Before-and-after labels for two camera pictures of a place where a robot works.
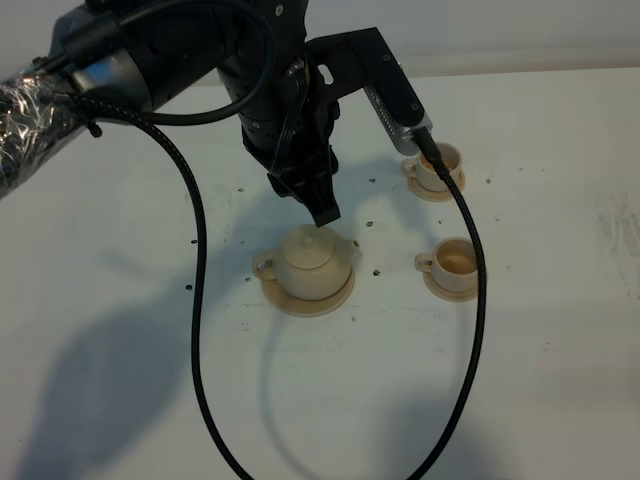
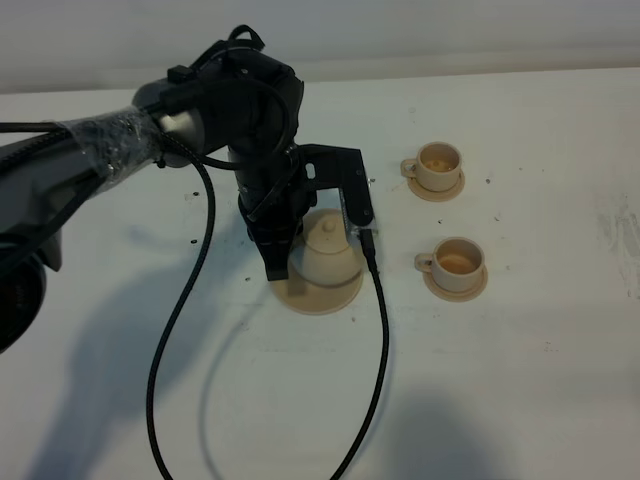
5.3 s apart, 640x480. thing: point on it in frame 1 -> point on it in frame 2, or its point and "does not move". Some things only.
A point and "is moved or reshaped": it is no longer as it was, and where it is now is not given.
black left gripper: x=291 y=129 -> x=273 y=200
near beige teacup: x=453 y=264 does not move
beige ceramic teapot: x=312 y=263 is moved or reshaped
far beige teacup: x=429 y=178 does not move
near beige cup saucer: x=454 y=296 does not move
